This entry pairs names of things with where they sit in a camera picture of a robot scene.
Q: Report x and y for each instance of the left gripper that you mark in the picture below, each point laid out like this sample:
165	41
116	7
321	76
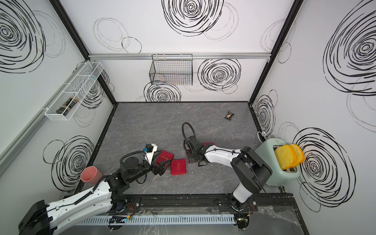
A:
160	170

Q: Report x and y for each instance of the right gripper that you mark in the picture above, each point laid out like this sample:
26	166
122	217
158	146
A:
191	159

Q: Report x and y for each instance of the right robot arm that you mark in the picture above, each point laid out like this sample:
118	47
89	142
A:
252	171

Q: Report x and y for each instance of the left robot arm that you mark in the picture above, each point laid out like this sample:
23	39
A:
107	195

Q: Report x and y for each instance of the left red jewelry box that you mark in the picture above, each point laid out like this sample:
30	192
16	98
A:
164	156

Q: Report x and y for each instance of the red jewelry box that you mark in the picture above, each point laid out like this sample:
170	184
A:
164	156
178	167

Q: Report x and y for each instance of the middle red jewelry box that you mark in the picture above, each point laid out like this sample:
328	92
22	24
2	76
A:
178	167

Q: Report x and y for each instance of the small dark snack wrapper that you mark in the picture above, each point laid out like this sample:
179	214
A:
229	116

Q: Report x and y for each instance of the pink plastic cup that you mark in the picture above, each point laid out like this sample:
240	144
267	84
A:
90	175

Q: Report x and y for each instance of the front yellow toast slice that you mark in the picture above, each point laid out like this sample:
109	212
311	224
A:
285	156

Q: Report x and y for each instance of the yellow toast slice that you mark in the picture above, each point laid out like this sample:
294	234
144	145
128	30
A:
285	156
298	154

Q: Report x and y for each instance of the back yellow toast slice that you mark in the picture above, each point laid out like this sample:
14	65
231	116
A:
298	154

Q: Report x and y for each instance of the dark bottle in shelf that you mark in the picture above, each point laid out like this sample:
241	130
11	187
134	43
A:
67	106

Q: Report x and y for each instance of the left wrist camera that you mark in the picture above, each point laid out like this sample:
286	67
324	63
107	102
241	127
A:
150	149

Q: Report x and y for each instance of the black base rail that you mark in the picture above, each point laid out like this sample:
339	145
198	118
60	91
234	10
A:
223	202

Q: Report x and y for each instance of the white slotted cable duct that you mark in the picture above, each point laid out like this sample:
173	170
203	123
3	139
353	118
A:
188	219

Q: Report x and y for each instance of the black wire wall basket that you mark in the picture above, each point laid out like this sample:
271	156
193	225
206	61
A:
174	69

